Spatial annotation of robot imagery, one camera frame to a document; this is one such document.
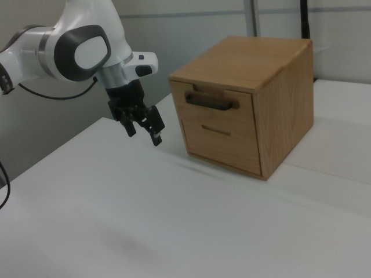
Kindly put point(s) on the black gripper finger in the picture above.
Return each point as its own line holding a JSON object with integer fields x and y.
{"x": 153, "y": 121}
{"x": 130, "y": 126}

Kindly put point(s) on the grey partition post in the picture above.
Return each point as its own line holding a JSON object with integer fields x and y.
{"x": 253, "y": 17}

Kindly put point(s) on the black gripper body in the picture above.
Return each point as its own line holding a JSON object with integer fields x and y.
{"x": 125, "y": 97}

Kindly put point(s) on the wooden two-drawer cabinet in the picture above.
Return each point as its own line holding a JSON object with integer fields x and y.
{"x": 285, "y": 116}

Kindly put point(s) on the black vertical pole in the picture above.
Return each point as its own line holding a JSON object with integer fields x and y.
{"x": 305, "y": 20}

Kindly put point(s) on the wooden drawer with notch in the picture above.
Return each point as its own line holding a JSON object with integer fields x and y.
{"x": 223, "y": 150}

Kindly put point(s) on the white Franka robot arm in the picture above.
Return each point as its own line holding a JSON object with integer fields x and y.
{"x": 90, "y": 55}

